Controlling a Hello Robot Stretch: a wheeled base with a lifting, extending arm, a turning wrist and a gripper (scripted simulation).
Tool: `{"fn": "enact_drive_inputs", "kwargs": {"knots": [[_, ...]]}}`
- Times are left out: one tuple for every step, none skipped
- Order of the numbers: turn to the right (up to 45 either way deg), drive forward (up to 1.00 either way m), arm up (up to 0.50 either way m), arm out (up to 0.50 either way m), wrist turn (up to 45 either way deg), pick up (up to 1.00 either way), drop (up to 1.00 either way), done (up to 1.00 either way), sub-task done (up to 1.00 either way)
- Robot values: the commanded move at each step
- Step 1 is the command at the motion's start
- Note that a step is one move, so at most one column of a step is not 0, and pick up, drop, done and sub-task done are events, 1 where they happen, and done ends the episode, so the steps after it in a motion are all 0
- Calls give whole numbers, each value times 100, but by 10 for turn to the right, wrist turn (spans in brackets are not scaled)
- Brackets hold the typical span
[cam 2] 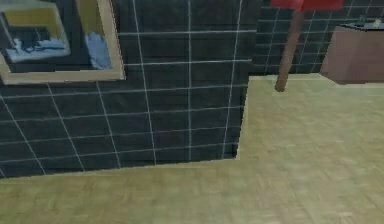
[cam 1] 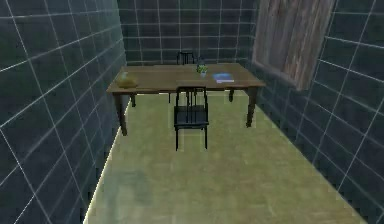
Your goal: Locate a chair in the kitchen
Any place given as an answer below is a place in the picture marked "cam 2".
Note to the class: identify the beige framed wall picture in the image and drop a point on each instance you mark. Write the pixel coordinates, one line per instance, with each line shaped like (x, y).
(60, 40)

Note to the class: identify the brown cabinet with black top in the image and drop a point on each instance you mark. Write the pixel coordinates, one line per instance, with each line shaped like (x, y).
(356, 53)

